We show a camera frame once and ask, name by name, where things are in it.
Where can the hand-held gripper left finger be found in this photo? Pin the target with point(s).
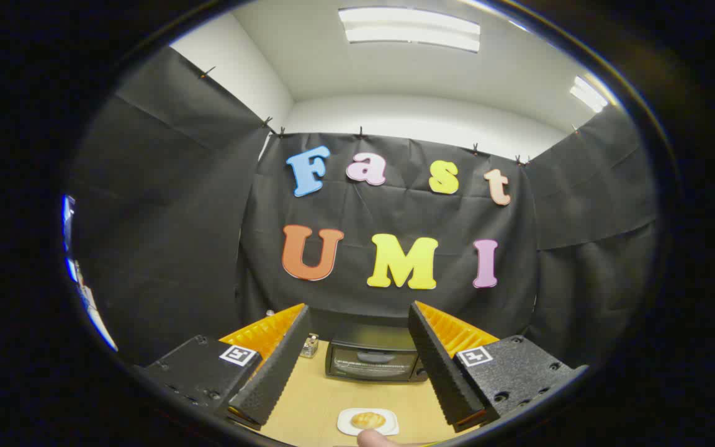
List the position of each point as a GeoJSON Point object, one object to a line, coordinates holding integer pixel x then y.
{"type": "Point", "coordinates": [277, 366]}

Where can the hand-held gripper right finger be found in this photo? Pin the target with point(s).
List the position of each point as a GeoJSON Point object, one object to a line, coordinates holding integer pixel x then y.
{"type": "Point", "coordinates": [438, 366]}

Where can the black toaster oven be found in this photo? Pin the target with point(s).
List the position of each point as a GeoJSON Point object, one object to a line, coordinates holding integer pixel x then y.
{"type": "Point", "coordinates": [371, 365]}

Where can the golden bread roll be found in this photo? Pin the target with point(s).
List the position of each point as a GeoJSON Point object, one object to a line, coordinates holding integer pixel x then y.
{"type": "Point", "coordinates": [368, 420]}

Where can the white square plate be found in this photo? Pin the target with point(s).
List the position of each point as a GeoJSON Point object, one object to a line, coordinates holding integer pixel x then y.
{"type": "Point", "coordinates": [344, 425]}

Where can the small ceiling light panel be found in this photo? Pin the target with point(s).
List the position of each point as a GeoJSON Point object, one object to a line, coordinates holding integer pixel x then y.
{"type": "Point", "coordinates": [588, 94]}

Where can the long ceiling light panel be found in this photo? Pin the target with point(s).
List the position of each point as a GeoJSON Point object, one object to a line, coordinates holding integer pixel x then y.
{"type": "Point", "coordinates": [410, 30]}

